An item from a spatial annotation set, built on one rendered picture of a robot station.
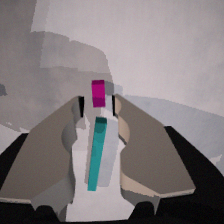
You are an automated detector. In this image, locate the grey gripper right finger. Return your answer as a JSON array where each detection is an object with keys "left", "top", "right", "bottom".
[{"left": 112, "top": 94, "right": 224, "bottom": 224}]

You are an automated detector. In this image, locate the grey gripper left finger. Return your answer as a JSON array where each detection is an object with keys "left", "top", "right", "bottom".
[{"left": 0, "top": 96, "right": 85, "bottom": 224}]

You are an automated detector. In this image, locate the turquoise rod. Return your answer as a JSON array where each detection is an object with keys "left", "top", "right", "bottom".
[{"left": 88, "top": 117, "right": 107, "bottom": 191}]

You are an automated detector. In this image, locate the magenta block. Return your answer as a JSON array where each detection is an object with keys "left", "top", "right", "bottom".
[{"left": 92, "top": 80, "right": 105, "bottom": 107}]

